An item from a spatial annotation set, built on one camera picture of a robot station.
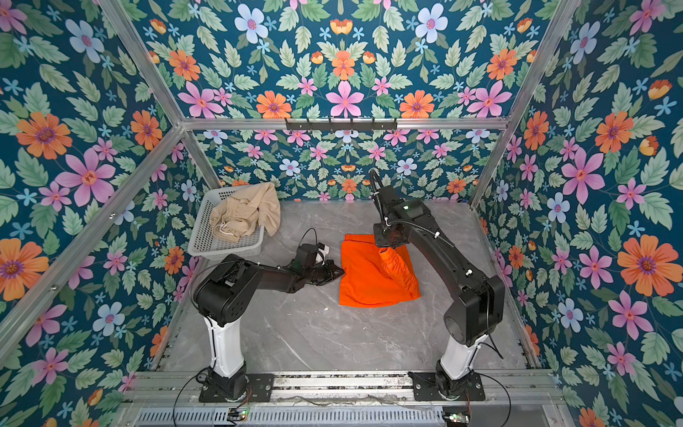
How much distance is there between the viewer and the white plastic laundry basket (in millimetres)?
985

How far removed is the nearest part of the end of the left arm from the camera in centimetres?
78

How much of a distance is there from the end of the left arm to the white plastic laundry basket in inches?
9.2
